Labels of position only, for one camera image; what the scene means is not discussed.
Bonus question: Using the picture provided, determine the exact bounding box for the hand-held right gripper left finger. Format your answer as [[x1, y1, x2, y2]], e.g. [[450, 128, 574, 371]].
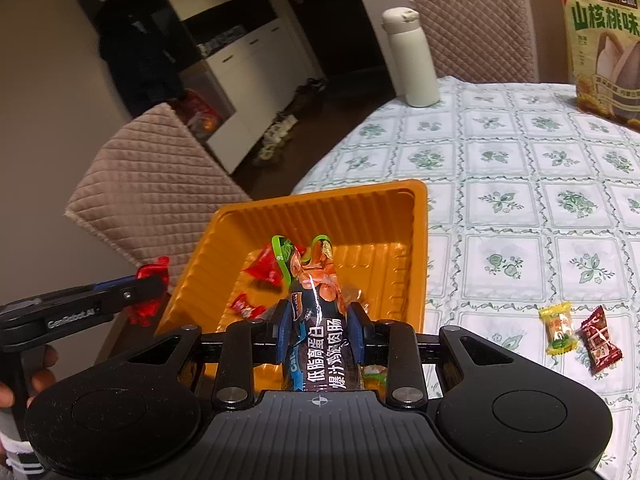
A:
[[120, 300, 296, 412]]

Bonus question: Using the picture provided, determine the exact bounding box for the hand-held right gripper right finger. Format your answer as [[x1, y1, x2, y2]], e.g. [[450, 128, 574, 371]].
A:
[[347, 301, 517, 412]]

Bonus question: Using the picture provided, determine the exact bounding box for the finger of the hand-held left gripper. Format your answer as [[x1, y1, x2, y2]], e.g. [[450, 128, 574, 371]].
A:
[[92, 273, 167, 317]]

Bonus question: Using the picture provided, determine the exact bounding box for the red candy wrapper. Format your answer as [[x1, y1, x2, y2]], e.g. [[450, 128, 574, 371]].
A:
[[241, 244, 307, 288], [127, 256, 172, 327]]

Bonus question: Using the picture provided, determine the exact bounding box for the dark sausage packet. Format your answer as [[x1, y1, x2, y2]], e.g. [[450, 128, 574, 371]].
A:
[[287, 234, 369, 394]]

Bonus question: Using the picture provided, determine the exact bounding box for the orange plastic tray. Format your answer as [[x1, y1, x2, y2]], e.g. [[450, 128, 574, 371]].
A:
[[152, 178, 431, 395]]

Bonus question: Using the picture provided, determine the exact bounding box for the person's left hand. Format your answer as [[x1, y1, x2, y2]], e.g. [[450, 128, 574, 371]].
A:
[[0, 347, 60, 411]]

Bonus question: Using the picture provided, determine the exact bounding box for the brown candy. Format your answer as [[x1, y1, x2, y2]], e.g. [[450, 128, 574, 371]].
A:
[[340, 282, 372, 313]]

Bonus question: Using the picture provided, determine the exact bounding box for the green candy wrapper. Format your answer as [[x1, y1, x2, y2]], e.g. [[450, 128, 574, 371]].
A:
[[361, 364, 390, 397]]

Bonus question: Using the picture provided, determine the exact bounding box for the green-edged snack packet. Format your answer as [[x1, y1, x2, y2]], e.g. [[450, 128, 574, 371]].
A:
[[271, 234, 307, 286]]

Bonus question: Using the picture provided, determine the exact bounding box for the quilted beige chair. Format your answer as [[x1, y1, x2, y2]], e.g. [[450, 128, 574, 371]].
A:
[[406, 0, 542, 85], [65, 102, 254, 269]]

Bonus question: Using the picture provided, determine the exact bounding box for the red printed bag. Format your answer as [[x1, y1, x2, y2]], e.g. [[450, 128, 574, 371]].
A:
[[176, 89, 224, 142]]

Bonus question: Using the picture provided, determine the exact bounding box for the green floral tablecloth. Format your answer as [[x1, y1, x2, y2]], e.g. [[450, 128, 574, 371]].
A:
[[290, 76, 640, 480]]

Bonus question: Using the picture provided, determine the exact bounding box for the pile of shoes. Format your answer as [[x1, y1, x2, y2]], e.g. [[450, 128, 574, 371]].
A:
[[251, 77, 329, 167]]

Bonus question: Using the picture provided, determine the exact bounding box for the yellow-green candy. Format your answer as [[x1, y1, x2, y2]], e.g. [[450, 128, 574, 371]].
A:
[[538, 301, 580, 357]]

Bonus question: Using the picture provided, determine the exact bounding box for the dark hanging jacket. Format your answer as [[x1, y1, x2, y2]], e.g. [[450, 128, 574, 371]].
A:
[[94, 9, 187, 117]]

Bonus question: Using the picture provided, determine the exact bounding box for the white cabinet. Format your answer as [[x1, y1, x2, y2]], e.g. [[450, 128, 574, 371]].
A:
[[179, 0, 327, 176]]

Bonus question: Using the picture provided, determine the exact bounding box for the dark red candy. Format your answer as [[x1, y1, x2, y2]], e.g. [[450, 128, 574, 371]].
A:
[[579, 305, 624, 377]]

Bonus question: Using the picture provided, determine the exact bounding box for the white insulated bottle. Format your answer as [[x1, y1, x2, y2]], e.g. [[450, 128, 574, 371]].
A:
[[381, 7, 441, 108]]

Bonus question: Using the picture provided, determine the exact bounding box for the cardboard box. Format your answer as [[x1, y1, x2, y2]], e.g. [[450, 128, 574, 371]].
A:
[[526, 0, 574, 86]]

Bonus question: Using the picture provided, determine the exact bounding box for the large green-yellow snack bag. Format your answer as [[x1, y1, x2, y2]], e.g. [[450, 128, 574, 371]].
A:
[[554, 0, 640, 134]]

